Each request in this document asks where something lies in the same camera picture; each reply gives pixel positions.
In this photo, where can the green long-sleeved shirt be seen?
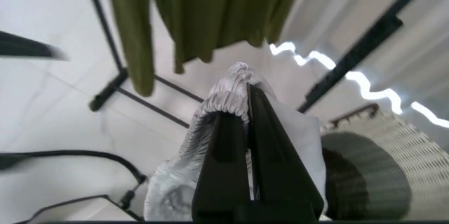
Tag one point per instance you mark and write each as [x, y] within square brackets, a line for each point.
[210, 6]

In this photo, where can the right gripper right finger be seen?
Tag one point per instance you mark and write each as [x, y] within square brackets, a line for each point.
[280, 182]

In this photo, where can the white laundry basket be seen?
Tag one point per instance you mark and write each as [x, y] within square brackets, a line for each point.
[403, 168]

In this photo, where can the pale grey shorts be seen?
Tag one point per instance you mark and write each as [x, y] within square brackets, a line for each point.
[175, 182]

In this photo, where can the black clothes rack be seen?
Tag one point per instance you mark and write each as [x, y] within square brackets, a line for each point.
[108, 90]

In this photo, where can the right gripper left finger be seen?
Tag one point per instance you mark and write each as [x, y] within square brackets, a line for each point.
[221, 182]

